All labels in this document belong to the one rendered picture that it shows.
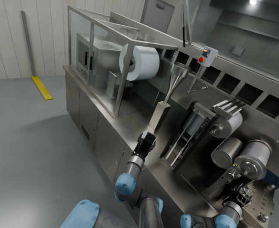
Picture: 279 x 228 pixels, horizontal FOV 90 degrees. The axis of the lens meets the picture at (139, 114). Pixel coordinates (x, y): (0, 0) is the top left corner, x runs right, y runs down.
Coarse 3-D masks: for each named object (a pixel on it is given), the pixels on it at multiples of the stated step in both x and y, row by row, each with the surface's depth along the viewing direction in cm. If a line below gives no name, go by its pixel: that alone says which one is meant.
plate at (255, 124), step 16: (192, 80) 125; (176, 96) 141; (192, 96) 129; (208, 96) 118; (224, 96) 109; (240, 112) 104; (256, 112) 97; (240, 128) 106; (256, 128) 99; (272, 128) 93; (272, 144) 94; (272, 160) 96
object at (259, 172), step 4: (240, 160) 81; (244, 160) 79; (248, 160) 78; (252, 160) 76; (240, 164) 81; (256, 164) 75; (240, 168) 82; (260, 168) 74; (260, 172) 75; (248, 176) 79; (252, 176) 78; (256, 176) 76
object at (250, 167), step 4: (244, 164) 78; (248, 164) 77; (252, 164) 76; (244, 168) 79; (248, 168) 77; (252, 168) 76; (256, 168) 75; (248, 172) 78; (252, 172) 76; (256, 172) 75
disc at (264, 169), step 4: (240, 156) 81; (244, 156) 79; (248, 156) 78; (252, 156) 76; (236, 160) 82; (256, 160) 75; (236, 164) 83; (260, 164) 74; (264, 168) 73; (264, 172) 74; (244, 176) 81; (260, 176) 75; (264, 176) 74
